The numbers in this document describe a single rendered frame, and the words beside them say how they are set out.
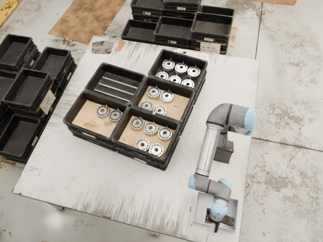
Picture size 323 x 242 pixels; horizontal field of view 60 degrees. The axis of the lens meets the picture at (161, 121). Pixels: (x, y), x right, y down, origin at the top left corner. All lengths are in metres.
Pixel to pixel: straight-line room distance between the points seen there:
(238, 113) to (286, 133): 1.72
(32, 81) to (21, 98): 0.21
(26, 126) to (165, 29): 1.82
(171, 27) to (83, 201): 2.16
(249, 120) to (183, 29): 2.06
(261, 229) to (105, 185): 1.42
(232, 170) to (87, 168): 1.05
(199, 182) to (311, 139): 1.92
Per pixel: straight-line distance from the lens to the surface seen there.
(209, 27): 3.22
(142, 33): 3.50
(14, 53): 3.46
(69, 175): 2.18
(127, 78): 2.33
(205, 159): 1.47
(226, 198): 1.47
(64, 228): 2.85
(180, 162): 2.07
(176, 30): 3.33
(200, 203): 1.98
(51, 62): 3.33
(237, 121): 1.47
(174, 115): 2.09
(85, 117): 2.20
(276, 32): 4.03
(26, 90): 3.05
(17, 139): 3.05
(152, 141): 2.00
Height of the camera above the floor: 2.62
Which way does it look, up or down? 60 degrees down
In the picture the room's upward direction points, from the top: 7 degrees counter-clockwise
